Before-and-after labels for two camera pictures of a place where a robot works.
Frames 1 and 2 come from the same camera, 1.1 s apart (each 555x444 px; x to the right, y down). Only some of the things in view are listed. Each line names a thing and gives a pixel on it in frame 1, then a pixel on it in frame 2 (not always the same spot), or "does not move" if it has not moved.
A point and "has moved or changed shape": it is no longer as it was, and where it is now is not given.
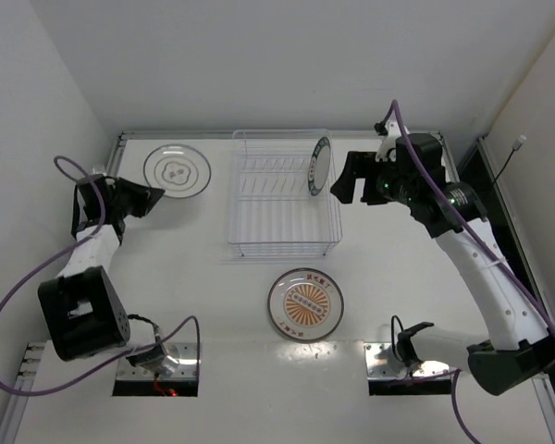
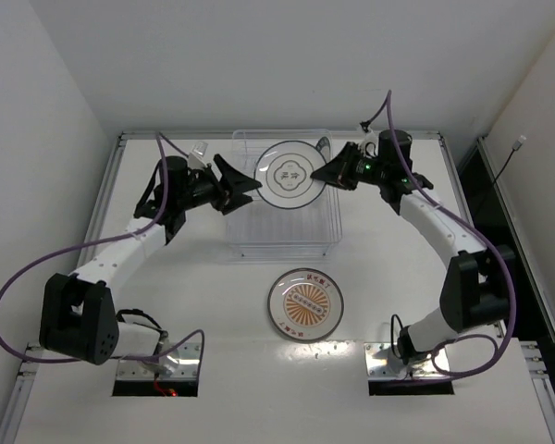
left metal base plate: [186, 370] does not move
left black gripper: [121, 198] -> [222, 186]
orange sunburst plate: [305, 304] does not move
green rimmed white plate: [181, 171] has moved or changed shape
